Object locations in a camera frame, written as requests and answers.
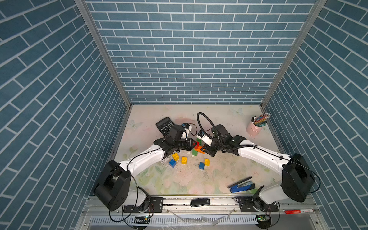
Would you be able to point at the black usb dongle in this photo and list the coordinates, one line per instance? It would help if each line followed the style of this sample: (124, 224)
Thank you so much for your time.
(199, 202)

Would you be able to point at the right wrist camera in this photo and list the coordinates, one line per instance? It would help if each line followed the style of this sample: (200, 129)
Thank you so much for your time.
(204, 138)

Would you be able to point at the pink pencil cup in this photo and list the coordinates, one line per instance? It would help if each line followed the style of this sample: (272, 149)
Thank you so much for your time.
(253, 130)

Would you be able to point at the coloured pencils bundle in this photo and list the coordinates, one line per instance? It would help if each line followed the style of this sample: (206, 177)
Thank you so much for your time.
(261, 120)

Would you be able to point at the blue lego brick centre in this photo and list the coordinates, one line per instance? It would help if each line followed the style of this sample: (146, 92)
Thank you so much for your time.
(201, 165)

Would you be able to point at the orange long lego brick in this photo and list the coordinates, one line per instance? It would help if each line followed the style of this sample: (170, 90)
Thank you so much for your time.
(199, 150)

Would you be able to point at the red marker pen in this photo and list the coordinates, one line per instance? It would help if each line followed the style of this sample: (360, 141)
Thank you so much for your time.
(298, 211)

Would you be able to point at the blue lego brick left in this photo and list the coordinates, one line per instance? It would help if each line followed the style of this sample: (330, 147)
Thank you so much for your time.
(172, 163)

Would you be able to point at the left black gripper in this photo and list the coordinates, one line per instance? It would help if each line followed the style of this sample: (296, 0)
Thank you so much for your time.
(189, 142)

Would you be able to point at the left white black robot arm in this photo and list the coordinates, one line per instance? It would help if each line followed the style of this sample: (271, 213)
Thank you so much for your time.
(113, 185)

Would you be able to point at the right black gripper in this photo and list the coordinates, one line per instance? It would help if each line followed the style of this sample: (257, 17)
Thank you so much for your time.
(207, 150)

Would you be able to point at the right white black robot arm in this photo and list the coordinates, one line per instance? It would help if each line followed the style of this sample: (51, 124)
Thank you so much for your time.
(296, 177)

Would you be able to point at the blue black stapler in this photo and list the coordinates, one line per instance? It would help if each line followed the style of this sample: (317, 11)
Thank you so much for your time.
(242, 185)

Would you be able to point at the blue lego brick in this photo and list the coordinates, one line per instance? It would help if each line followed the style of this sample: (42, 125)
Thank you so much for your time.
(201, 165)
(172, 163)

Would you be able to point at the yellow lego brick left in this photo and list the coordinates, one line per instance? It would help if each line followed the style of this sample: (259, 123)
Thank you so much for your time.
(175, 156)

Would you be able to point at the black desk calculator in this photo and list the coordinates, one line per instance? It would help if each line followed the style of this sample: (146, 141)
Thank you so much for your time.
(164, 125)

